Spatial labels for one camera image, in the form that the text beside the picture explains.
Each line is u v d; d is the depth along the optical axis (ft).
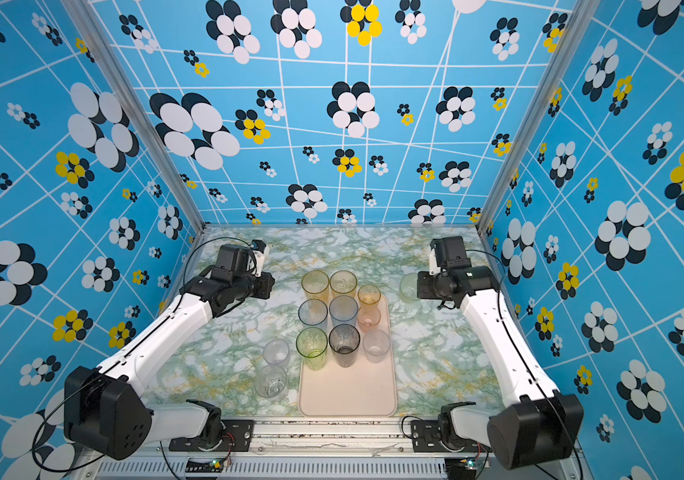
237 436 2.41
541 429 1.23
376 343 2.84
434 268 2.27
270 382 2.69
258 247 2.42
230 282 2.03
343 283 2.99
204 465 2.36
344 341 2.62
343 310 2.89
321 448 2.38
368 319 3.04
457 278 1.73
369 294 3.14
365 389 2.66
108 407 1.30
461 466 2.31
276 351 2.84
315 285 3.06
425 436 2.37
